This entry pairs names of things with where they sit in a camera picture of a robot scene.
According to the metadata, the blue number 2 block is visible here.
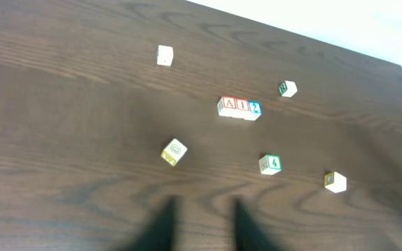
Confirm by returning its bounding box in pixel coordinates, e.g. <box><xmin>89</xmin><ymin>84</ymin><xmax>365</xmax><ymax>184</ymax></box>
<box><xmin>244</xmin><ymin>100</ymin><xmax>262</xmax><ymax>121</ymax></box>

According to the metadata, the red letter A block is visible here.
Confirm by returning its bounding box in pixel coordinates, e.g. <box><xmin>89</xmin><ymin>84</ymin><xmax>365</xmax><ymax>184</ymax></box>
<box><xmin>217</xmin><ymin>96</ymin><xmax>237</xmax><ymax>117</ymax></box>

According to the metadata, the white block upper left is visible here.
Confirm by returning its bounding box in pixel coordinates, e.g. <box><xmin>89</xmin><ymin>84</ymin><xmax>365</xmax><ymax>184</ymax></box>
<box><xmin>156</xmin><ymin>45</ymin><xmax>174</xmax><ymax>66</ymax></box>

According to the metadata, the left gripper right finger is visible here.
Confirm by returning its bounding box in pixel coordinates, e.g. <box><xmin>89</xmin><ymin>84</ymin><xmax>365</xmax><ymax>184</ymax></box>
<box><xmin>233</xmin><ymin>198</ymin><xmax>283</xmax><ymax>251</ymax></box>

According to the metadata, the green number 4 block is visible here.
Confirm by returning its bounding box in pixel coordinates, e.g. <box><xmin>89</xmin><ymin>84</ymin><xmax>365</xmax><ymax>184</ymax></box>
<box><xmin>259</xmin><ymin>154</ymin><xmax>283</xmax><ymax>175</ymax></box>

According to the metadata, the white block lower right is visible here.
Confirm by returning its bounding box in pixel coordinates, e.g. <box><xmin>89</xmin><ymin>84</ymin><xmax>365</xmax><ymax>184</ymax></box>
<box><xmin>324</xmin><ymin>172</ymin><xmax>347</xmax><ymax>193</ymax></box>

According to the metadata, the white block green R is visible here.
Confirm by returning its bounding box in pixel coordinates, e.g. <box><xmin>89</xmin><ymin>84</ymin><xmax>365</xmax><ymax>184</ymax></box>
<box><xmin>278</xmin><ymin>81</ymin><xmax>298</xmax><ymax>98</ymax></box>

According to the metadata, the yellow W O block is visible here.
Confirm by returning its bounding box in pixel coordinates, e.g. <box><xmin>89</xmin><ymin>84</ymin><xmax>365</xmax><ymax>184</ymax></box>
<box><xmin>161</xmin><ymin>138</ymin><xmax>188</xmax><ymax>167</ymax></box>

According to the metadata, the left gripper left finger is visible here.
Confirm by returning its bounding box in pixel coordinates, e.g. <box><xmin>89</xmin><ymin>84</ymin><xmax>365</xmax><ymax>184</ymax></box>
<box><xmin>117</xmin><ymin>197</ymin><xmax>178</xmax><ymax>251</ymax></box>

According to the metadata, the red letter I block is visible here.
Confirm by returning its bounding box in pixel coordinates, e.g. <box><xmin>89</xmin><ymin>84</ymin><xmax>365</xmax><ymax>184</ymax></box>
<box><xmin>235</xmin><ymin>98</ymin><xmax>250</xmax><ymax>120</ymax></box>

